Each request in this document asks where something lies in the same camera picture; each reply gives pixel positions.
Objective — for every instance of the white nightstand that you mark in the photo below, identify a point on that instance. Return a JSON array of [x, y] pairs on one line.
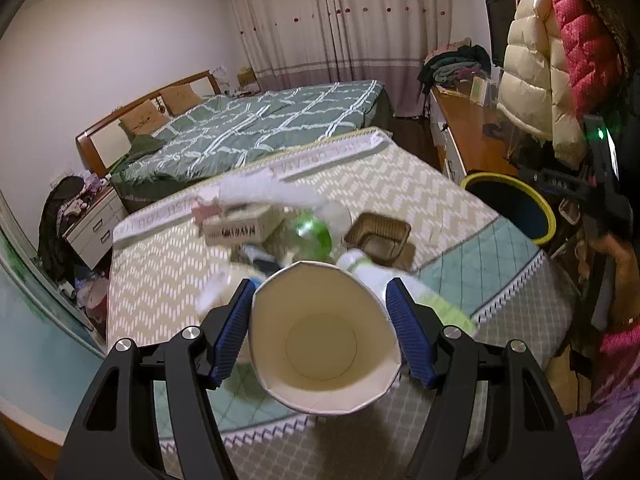
[[91, 237]]

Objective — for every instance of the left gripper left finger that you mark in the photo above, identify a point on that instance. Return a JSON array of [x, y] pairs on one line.
[[114, 432]]

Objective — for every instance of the green plaid bed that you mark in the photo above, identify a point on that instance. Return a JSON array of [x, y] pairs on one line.
[[223, 134]]

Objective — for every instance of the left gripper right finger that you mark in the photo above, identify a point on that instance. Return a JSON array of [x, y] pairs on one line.
[[494, 415]]

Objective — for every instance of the pink white curtain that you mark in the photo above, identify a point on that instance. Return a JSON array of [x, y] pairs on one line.
[[294, 43]]

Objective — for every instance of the brown right pillow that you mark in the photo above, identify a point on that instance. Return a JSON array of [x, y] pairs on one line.
[[180, 98]]

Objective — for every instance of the wooden headboard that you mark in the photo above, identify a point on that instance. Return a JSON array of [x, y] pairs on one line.
[[104, 143]]

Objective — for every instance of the white pink folded cloth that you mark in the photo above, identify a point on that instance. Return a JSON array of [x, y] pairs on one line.
[[235, 192]]

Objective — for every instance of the wooden long desk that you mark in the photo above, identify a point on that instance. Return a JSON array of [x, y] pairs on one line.
[[467, 137]]

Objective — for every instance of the person right hand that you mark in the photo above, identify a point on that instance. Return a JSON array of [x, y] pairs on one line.
[[620, 269]]

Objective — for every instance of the cream puffer jacket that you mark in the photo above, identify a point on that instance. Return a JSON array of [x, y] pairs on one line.
[[535, 92]]

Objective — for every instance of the brown left pillow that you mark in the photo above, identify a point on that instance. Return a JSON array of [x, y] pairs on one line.
[[143, 120]]

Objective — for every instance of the white paper cup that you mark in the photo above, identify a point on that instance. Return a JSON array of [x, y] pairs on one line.
[[320, 341]]

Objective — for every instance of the brown pillow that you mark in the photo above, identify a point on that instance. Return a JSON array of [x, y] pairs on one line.
[[180, 98], [143, 120]]

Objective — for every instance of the yellow rimmed trash bin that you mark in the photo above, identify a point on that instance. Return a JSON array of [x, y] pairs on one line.
[[515, 200]]

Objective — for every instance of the clear green plastic bottle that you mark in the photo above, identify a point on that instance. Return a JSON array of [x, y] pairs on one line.
[[306, 237]]

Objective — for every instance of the brown plastic food tray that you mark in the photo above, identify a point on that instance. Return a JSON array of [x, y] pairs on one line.
[[380, 237]]

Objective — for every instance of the pile of clothes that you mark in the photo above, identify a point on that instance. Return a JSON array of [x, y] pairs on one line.
[[444, 69]]

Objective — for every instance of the black bag on nightstand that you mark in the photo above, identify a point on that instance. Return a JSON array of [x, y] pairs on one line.
[[57, 258]]

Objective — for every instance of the zigzag patterned bedspread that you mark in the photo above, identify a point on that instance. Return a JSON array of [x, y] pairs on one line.
[[472, 266]]

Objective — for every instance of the black television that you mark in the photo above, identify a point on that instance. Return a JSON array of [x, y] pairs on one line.
[[500, 14]]

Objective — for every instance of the white cardboard box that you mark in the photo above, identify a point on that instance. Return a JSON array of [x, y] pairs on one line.
[[252, 224]]

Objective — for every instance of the red puffer jacket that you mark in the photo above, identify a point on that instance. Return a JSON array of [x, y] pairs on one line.
[[590, 52]]

